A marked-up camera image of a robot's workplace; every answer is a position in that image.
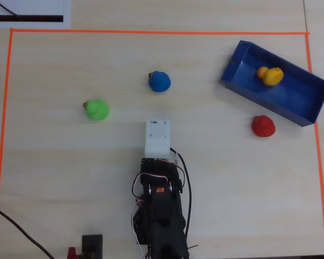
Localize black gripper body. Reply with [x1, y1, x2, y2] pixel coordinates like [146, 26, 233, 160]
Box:
[140, 157, 179, 178]

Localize yellow rubber duck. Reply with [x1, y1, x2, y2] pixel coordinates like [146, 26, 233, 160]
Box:
[256, 66, 284, 87]

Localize green rubber duck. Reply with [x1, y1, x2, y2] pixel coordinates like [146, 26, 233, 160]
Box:
[83, 99, 110, 121]

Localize blue rubber duck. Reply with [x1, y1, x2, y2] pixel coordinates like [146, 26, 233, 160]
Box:
[147, 70, 172, 93]

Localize red rubber duck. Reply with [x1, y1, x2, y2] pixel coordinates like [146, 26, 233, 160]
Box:
[251, 114, 276, 139]

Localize blue rectangular box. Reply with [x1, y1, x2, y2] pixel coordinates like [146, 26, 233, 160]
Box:
[220, 40, 324, 128]

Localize black table clamp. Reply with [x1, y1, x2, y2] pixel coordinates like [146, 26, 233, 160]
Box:
[81, 234, 104, 259]

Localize orange tape strip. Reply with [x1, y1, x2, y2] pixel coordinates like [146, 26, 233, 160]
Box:
[10, 28, 311, 36]
[304, 32, 324, 255]
[0, 28, 14, 243]

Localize white paper with black bar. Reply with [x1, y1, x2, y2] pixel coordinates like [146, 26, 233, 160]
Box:
[0, 0, 71, 29]

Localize red white servo wires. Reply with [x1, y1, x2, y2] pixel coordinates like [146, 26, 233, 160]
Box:
[131, 159, 185, 259]

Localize thick black cable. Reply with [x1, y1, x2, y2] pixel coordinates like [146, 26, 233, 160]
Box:
[0, 202, 56, 259]

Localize thin black cable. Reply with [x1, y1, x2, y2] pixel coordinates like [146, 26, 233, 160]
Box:
[0, 0, 22, 18]

